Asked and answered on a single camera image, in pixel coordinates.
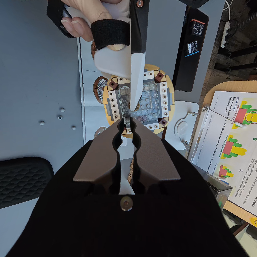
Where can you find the person's left hand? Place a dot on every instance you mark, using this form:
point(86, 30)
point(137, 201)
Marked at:
point(90, 10)

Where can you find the black battery orange stripe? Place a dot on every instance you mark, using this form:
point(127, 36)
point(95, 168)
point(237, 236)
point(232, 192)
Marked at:
point(197, 28)

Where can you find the lego instruction booklet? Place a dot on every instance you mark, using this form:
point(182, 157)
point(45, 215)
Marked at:
point(88, 112)

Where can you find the black wrist rest pad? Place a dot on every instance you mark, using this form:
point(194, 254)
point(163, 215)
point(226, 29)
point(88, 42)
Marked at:
point(24, 180)

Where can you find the gold round lego base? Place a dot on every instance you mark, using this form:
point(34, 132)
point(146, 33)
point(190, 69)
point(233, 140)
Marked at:
point(152, 94)

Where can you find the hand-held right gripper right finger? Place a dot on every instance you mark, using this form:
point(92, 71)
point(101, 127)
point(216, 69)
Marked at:
point(156, 160)

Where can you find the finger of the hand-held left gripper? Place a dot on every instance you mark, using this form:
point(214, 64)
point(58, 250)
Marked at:
point(137, 80)

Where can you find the black battery blue stripe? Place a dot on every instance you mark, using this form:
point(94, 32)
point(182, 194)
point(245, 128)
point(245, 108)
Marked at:
point(191, 49)

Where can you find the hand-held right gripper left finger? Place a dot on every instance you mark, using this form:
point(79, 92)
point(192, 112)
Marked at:
point(96, 160)

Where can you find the white power strip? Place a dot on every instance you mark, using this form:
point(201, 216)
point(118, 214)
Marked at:
point(225, 34)

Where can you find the clear round lego stud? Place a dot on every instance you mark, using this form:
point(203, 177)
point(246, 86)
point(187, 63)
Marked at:
point(127, 122)

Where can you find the black desk mat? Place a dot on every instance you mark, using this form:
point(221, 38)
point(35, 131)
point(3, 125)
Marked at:
point(180, 70)

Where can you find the printed instruction sheet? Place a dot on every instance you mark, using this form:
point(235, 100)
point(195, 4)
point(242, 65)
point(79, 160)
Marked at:
point(220, 130)

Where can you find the black lego set box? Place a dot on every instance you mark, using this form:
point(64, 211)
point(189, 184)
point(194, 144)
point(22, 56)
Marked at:
point(217, 187)

